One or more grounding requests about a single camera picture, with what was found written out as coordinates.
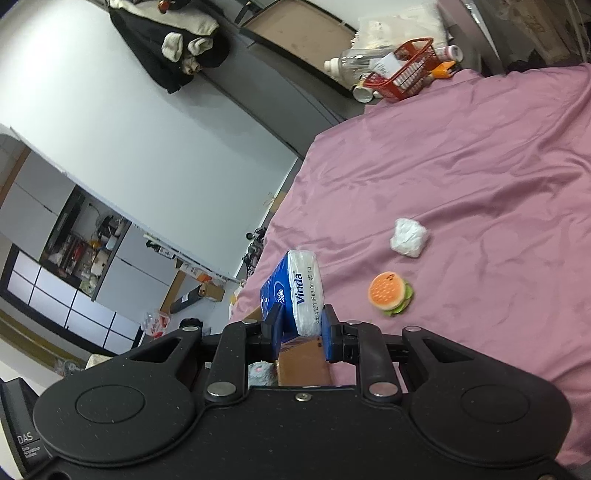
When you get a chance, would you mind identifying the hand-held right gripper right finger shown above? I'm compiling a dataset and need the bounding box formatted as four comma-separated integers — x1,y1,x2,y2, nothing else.
320,304,467,401

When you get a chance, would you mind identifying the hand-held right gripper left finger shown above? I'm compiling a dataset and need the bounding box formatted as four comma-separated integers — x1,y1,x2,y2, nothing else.
122,303,284,402

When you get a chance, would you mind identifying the blue tissue pack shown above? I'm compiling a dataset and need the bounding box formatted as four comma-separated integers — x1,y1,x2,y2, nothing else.
259,249,324,337

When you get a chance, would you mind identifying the brown cardboard box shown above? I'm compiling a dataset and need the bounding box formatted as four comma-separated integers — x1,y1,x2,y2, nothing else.
242,305,334,387

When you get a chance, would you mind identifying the fluffy blue plush toy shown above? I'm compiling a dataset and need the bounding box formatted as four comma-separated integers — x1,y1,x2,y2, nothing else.
248,362,279,387

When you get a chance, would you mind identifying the burger plush toy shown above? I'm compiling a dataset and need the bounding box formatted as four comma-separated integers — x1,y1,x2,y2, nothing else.
368,272,414,317

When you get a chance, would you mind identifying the cardboard box on floor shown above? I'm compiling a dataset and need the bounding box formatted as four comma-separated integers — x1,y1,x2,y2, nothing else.
175,258,225,301

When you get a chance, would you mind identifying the black bag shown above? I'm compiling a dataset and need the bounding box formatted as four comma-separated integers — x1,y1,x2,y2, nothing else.
171,286,204,315

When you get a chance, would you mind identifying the pack of water bottles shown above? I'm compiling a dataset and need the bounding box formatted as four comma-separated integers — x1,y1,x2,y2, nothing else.
141,311,169,337

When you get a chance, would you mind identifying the white crumpled plastic wad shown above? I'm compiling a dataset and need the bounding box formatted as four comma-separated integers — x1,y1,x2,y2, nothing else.
390,218,430,258

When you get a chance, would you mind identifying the purple bed sheet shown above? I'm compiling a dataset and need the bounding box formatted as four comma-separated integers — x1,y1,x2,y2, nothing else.
228,64,591,472

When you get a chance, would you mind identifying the white kitchen cabinet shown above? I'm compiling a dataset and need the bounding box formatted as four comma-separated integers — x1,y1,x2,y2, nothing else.
0,138,241,356

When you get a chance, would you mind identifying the grey door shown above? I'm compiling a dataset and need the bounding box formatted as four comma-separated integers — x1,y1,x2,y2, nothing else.
203,18,347,158

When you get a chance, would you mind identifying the clear plastic bottle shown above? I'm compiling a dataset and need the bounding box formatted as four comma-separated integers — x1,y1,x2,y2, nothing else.
323,46,398,77

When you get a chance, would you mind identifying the red plastic basket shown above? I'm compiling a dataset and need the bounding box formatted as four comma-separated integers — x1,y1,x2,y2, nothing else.
362,38,441,102

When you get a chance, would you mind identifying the black hanging coat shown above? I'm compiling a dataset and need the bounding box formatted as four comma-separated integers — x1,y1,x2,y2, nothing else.
108,0,230,93

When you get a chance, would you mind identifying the black framed brown board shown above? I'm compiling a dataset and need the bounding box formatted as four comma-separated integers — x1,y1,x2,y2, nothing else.
240,0,358,97

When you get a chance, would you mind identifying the pile of white plastic bags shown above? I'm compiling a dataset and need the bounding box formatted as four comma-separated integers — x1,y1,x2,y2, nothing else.
351,0,451,51

